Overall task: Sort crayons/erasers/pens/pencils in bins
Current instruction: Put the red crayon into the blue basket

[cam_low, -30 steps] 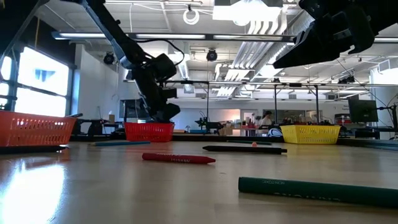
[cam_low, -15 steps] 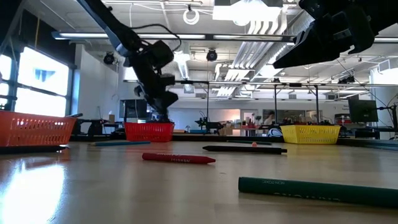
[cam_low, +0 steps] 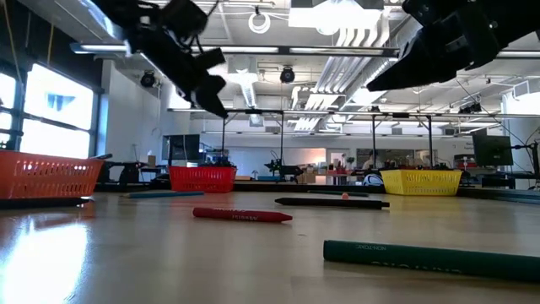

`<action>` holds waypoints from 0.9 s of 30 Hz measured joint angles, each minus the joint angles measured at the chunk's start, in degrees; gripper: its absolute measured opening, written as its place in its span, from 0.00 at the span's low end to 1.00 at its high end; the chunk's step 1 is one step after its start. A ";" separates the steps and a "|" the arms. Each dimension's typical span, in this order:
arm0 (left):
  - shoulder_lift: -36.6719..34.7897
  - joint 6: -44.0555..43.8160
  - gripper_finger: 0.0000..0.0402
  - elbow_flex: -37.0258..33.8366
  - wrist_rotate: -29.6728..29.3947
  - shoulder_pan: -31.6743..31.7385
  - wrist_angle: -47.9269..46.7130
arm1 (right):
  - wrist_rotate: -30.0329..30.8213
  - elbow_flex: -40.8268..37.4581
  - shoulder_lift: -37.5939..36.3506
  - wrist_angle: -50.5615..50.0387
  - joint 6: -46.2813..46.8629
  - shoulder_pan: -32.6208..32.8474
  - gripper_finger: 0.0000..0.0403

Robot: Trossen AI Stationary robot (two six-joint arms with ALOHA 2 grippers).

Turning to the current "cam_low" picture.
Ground blue pencil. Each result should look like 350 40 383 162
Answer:
127 191 205 199

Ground orange plastic bin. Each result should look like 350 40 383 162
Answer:
0 149 105 200

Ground person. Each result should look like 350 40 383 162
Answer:
361 149 383 171

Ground red crayon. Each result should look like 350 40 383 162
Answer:
192 206 294 224

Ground yellow plastic bin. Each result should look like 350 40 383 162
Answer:
379 169 463 197

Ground black monitor on arm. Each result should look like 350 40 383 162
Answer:
471 128 515 167

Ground dark green crayon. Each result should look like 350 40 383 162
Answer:
322 239 540 284

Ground black monitor on stand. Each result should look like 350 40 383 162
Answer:
162 133 202 161

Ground large bright window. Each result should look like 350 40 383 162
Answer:
0 62 100 160

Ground white cable coil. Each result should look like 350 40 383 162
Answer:
247 11 272 35

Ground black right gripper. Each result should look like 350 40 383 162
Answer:
366 10 503 92

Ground thin dark pen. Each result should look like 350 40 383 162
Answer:
307 189 370 198

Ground black pen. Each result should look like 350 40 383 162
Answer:
274 197 391 210

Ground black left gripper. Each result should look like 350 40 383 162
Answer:
128 0 229 119

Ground red plastic bin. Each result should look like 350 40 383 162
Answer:
168 166 238 194

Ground cardboard boxes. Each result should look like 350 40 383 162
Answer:
296 163 327 185

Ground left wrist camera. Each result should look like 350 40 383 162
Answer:
194 46 227 72

